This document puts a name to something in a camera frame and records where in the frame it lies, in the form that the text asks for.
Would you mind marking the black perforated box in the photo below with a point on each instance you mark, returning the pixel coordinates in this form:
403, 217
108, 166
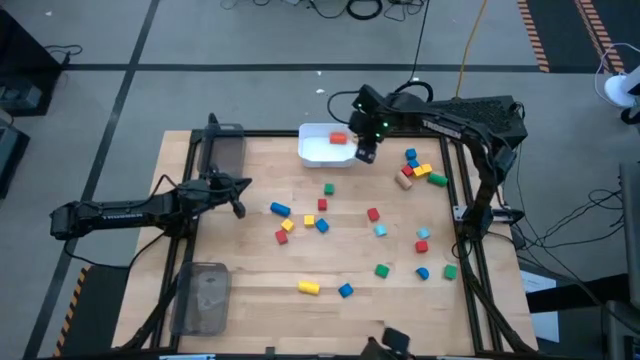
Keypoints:
480, 111

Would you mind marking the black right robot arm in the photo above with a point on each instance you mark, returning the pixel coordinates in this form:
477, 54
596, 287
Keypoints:
450, 129

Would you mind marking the white paper sheet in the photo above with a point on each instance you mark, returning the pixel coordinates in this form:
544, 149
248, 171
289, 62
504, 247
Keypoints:
537, 282
546, 327

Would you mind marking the dark grey case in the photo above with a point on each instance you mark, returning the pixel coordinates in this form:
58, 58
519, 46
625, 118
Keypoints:
10, 150

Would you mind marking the red wooden cube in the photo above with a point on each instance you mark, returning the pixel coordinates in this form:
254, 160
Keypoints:
407, 170
421, 246
322, 204

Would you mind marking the green wooden cube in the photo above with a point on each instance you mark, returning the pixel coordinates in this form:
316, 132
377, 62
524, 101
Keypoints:
329, 189

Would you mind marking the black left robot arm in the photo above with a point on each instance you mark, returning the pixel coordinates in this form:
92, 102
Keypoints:
120, 216

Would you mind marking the blue wooden cube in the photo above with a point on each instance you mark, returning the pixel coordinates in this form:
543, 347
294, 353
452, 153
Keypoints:
411, 154
413, 163

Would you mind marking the blue wooden cylinder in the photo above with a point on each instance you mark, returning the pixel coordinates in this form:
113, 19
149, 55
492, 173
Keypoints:
280, 209

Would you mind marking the red half-cylinder block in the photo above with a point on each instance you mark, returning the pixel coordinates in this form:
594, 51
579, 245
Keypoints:
281, 237
373, 214

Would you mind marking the grey desk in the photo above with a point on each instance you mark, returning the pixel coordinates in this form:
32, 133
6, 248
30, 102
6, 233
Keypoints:
631, 225

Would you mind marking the yellow wooden cylinder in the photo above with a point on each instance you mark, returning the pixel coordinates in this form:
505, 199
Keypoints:
309, 287

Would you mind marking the white round device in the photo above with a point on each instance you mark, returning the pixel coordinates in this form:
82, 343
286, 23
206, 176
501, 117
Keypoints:
617, 90

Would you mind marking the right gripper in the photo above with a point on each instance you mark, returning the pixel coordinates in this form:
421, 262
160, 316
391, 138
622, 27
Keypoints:
375, 125

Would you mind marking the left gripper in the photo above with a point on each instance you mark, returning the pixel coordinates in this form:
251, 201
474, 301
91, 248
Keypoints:
210, 192

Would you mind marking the black bar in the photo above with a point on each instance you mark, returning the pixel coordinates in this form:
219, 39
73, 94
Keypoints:
575, 296

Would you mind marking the grey cabinet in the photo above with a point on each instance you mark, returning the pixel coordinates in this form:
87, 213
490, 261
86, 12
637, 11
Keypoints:
622, 332

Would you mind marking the red wooden cylinder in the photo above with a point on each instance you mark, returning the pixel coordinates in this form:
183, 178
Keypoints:
338, 138

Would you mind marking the green half-cylinder block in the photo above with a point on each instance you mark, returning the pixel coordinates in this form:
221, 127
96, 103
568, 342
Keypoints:
450, 272
382, 271

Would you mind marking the black mat orange striped edges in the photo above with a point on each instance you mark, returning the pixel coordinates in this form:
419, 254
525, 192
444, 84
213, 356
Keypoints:
562, 30

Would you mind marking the clear grey plastic bin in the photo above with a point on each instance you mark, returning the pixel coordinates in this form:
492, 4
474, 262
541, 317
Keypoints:
200, 300
222, 150

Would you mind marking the natural wooden cylinder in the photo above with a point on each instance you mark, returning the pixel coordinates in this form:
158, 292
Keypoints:
403, 180

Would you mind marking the yellow wooden cube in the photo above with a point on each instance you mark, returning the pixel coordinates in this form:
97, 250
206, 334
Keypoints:
287, 225
426, 168
419, 171
309, 220

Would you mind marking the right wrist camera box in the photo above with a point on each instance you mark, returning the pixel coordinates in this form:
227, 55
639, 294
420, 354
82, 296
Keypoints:
371, 96

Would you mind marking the green wooden cylinder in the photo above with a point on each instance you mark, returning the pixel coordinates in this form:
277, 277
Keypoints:
437, 179

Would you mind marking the white plastic bin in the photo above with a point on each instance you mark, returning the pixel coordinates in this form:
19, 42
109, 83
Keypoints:
320, 150

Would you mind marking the black mat yellow hazard stripes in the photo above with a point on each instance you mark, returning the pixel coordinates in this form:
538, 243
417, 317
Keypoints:
100, 310

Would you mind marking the black cabinet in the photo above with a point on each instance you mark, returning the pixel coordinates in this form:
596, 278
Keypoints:
25, 60

